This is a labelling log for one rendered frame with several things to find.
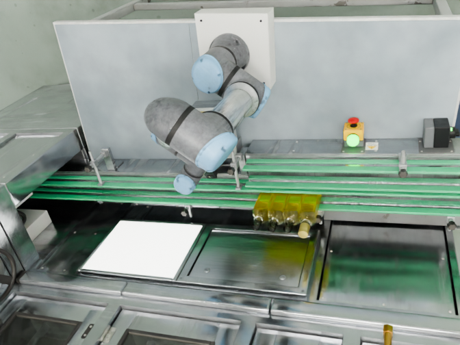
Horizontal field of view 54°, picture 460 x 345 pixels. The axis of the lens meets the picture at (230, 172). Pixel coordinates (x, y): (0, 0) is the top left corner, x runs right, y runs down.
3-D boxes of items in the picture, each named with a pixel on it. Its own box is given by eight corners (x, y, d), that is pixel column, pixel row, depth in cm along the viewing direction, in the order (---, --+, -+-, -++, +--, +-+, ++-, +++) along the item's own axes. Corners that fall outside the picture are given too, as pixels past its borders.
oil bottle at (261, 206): (265, 193, 183) (252, 225, 166) (263, 181, 180) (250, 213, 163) (278, 193, 181) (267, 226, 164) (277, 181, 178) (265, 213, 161)
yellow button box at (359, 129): (345, 137, 174) (343, 146, 168) (344, 120, 170) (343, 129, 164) (364, 137, 172) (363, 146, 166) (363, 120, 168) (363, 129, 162)
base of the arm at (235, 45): (206, 35, 161) (194, 44, 153) (245, 30, 155) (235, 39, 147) (215, 75, 168) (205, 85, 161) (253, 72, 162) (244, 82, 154)
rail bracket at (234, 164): (239, 179, 182) (231, 196, 172) (233, 142, 174) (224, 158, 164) (247, 179, 181) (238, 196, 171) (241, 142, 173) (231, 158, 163)
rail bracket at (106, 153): (116, 165, 212) (90, 191, 194) (105, 133, 204) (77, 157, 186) (124, 165, 210) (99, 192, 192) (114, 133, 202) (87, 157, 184)
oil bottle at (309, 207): (307, 194, 177) (298, 228, 160) (307, 183, 174) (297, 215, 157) (322, 195, 175) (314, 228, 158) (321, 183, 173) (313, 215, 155)
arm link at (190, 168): (184, 140, 145) (171, 163, 152) (212, 160, 145) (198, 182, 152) (194, 130, 152) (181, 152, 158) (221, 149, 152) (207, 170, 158)
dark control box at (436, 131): (422, 137, 165) (423, 148, 158) (423, 117, 161) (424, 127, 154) (446, 137, 162) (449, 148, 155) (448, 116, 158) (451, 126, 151)
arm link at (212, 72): (212, 39, 150) (196, 52, 139) (246, 61, 150) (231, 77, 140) (198, 67, 158) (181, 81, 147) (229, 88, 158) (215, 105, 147)
